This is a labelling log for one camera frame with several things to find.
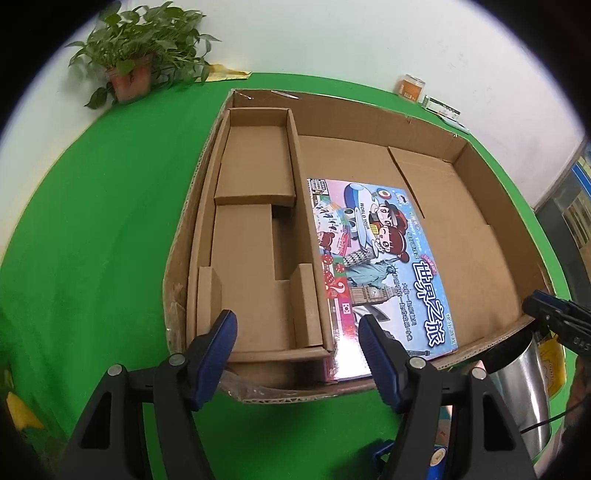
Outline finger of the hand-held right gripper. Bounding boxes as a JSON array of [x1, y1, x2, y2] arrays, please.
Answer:
[[549, 323, 591, 356], [523, 290, 591, 324]]

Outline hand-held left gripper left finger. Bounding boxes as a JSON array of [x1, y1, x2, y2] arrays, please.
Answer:
[[62, 309, 238, 480]]

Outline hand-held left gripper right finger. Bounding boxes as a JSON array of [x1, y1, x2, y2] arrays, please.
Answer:
[[358, 315, 539, 480]]

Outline steel cylinder can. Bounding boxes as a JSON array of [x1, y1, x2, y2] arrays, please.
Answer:
[[485, 330, 552, 464]]

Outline colourful board game box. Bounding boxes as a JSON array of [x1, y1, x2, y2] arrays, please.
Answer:
[[305, 178, 462, 384]]

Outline large cardboard box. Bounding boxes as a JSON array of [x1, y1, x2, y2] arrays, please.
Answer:
[[161, 88, 561, 404]]

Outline blue board with round feet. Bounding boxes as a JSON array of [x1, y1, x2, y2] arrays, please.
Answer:
[[373, 438, 451, 480]]

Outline cardboard insert tray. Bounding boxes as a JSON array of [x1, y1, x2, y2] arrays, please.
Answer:
[[187, 107, 335, 365]]

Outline small white box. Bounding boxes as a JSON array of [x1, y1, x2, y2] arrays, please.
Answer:
[[422, 95, 462, 121]]

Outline small orange can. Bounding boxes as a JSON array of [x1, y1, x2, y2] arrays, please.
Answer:
[[398, 74, 426, 103]]

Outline potted green plant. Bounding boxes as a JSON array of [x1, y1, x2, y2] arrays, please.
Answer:
[[66, 0, 222, 109]]

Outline thin black cable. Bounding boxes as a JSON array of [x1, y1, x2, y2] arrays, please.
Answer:
[[521, 401, 575, 435]]

